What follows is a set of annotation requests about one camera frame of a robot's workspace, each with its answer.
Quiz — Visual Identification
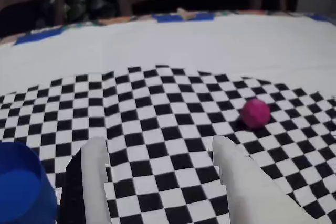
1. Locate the blue tape strip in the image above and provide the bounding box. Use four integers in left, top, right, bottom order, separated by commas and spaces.
153, 13, 216, 23
14, 27, 65, 46

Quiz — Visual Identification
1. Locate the blue round box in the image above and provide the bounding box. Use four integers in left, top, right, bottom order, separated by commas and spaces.
0, 141, 58, 224

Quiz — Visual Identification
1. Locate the pink faceted ball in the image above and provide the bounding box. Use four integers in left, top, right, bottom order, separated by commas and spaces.
240, 98, 271, 130

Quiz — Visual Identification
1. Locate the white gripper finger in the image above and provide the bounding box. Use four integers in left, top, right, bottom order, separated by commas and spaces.
58, 136, 112, 224
212, 135, 334, 224

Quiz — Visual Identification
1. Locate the black white checkered mat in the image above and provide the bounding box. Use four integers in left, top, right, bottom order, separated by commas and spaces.
0, 14, 336, 224

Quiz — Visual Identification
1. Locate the small tan paper scrap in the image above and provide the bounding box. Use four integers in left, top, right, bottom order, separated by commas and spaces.
176, 7, 196, 21

